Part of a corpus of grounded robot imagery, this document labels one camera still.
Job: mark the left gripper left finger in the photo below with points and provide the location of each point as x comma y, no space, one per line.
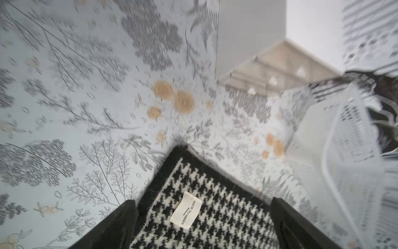
116,231

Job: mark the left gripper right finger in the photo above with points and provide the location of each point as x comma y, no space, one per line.
294,231

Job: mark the small white drawer cabinet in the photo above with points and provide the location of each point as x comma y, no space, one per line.
267,47

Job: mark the white plastic perforated basket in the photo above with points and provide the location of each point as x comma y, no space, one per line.
336,156

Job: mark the black white knitted scarf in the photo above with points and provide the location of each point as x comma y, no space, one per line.
230,217

